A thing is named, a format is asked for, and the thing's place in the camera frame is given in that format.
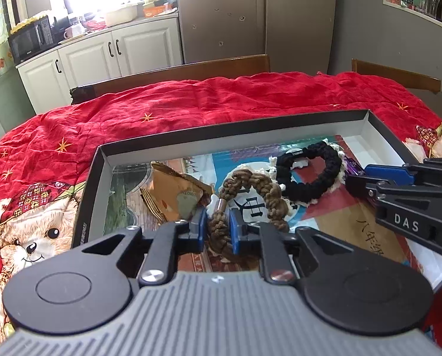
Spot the tan paper pyramid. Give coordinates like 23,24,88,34
141,162,214,224

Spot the purple lighter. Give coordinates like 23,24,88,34
344,157,366,176

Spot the brown braided scrunchie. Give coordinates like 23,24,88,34
208,168,289,263

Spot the black crochet scrunchie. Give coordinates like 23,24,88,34
273,139,346,206

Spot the black shallow box tray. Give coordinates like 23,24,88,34
71,109,442,292

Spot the wooden chair back right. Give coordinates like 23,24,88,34
351,59,441,93

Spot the wooden chair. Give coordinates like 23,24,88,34
351,59,441,93
70,54,271,105

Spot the red quilted blanket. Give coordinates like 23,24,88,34
0,72,442,344

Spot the wooden chair back centre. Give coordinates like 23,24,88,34
70,54,271,105

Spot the steel double-door refrigerator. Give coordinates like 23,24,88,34
178,0,336,75

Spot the white kitchen cabinet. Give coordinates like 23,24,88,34
17,13,183,114

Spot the white plastic basin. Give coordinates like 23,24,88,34
104,4,138,27

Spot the white mug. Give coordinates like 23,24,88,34
63,23,86,39

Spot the black microwave oven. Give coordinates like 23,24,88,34
9,15,56,64

